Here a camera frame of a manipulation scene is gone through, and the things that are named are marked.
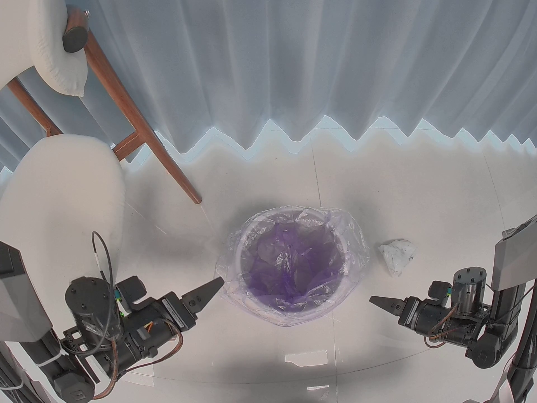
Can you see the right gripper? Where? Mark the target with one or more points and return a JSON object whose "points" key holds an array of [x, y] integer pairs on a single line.
{"points": [[432, 319]]}

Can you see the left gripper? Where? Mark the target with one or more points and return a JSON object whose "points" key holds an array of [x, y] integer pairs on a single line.
{"points": [[147, 334]]}

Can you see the purple plastic bag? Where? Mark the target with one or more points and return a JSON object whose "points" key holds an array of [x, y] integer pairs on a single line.
{"points": [[293, 267]]}

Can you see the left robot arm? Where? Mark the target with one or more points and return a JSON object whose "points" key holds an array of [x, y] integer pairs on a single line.
{"points": [[25, 300]]}

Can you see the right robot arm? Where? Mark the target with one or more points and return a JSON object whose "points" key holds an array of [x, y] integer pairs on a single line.
{"points": [[512, 262]]}

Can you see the white trash bin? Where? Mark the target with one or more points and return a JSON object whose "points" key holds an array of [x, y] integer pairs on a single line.
{"points": [[242, 262]]}

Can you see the crumpled white paper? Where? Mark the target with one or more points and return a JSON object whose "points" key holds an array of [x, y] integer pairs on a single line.
{"points": [[396, 254]]}

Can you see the cream cushioned wooden chair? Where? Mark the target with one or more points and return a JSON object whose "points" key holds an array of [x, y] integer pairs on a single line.
{"points": [[63, 191]]}

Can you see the pale blue curtain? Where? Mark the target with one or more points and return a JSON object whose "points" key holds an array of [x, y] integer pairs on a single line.
{"points": [[293, 57]]}

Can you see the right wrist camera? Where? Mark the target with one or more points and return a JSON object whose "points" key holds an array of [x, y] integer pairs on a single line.
{"points": [[438, 292]]}

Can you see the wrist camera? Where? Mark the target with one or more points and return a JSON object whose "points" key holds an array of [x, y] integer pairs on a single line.
{"points": [[438, 292], [132, 290]]}

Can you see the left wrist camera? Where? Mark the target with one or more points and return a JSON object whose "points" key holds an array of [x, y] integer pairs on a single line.
{"points": [[132, 290]]}

